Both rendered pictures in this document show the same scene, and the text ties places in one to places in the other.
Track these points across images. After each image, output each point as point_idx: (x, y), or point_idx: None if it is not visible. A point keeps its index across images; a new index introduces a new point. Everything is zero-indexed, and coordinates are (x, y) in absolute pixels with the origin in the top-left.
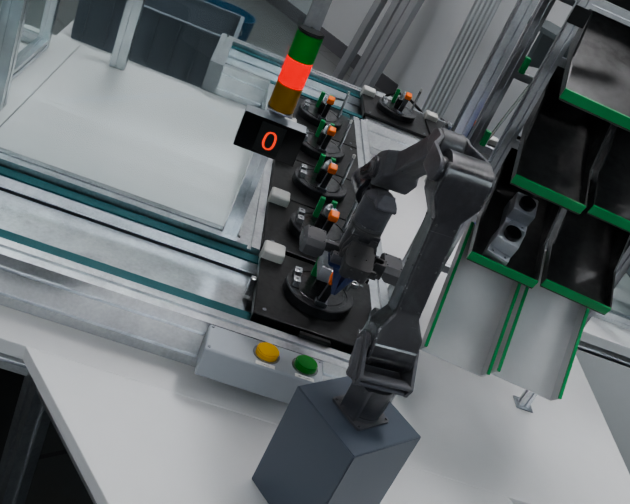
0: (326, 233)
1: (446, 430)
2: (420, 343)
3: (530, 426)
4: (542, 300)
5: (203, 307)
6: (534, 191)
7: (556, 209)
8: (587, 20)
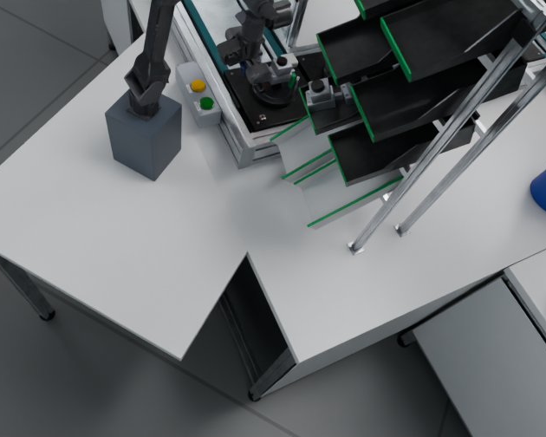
0: None
1: (273, 205)
2: (147, 77)
3: (335, 256)
4: None
5: (206, 54)
6: (322, 53)
7: None
8: None
